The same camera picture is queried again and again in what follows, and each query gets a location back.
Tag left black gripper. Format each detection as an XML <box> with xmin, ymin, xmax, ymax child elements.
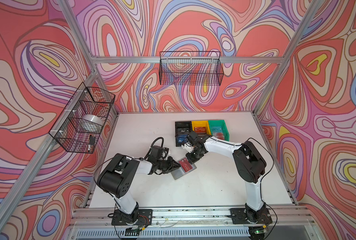
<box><xmin>155</xmin><ymin>157</ymin><xmax>181</xmax><ymax>175</ymax></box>

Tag grey leather card holder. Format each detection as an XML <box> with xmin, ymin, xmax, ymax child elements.
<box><xmin>171</xmin><ymin>157</ymin><xmax>197</xmax><ymax>180</ymax></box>

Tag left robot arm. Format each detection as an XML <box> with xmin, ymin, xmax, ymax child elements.
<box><xmin>95</xmin><ymin>137</ymin><xmax>181</xmax><ymax>215</ymax></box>

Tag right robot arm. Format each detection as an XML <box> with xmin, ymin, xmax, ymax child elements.
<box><xmin>181</xmin><ymin>132</ymin><xmax>267</xmax><ymax>224</ymax></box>

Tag red cards in yellow bin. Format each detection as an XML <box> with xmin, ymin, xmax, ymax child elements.
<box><xmin>194</xmin><ymin>127</ymin><xmax>207</xmax><ymax>135</ymax></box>

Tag pink cards in green bin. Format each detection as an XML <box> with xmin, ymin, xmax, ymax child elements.
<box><xmin>211</xmin><ymin>126</ymin><xmax>225</xmax><ymax>140</ymax></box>

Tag yellow plastic bin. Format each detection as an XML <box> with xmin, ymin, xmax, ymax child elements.
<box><xmin>191</xmin><ymin>121</ymin><xmax>211</xmax><ymax>135</ymax></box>

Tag black plastic bin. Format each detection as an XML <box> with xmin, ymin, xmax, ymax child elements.
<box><xmin>175</xmin><ymin>121</ymin><xmax>192</xmax><ymax>147</ymax></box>

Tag green plastic bin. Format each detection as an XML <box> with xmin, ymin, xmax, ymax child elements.
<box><xmin>208</xmin><ymin>120</ymin><xmax>230</xmax><ymax>141</ymax></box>

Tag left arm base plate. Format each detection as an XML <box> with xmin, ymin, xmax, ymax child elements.
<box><xmin>108</xmin><ymin>209</ymin><xmax>153</xmax><ymax>227</ymax></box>

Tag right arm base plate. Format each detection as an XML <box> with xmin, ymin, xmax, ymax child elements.
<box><xmin>227</xmin><ymin>207</ymin><xmax>273</xmax><ymax>225</ymax></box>

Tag back black wire basket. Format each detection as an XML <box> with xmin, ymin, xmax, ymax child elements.
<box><xmin>159</xmin><ymin>50</ymin><xmax>224</xmax><ymax>86</ymax></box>

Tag black wire basket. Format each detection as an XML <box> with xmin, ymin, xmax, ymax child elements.
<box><xmin>159</xmin><ymin>50</ymin><xmax>224</xmax><ymax>86</ymax></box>
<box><xmin>49</xmin><ymin>83</ymin><xmax>116</xmax><ymax>154</ymax></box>

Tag left black wire basket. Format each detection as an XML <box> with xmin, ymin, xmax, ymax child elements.
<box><xmin>49</xmin><ymin>83</ymin><xmax>116</xmax><ymax>154</ymax></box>

